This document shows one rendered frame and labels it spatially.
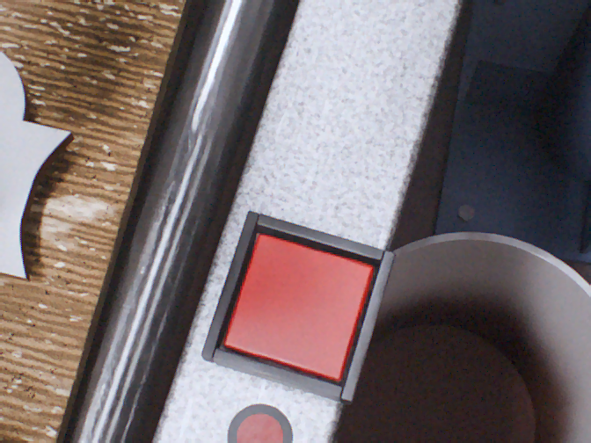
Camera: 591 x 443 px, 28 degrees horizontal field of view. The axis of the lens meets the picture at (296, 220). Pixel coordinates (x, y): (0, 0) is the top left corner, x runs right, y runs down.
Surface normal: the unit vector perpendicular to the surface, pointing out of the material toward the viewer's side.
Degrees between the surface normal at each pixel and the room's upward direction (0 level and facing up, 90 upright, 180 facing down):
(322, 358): 0
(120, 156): 0
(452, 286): 87
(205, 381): 0
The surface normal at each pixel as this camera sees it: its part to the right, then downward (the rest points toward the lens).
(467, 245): -0.02, 0.95
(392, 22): -0.01, -0.25
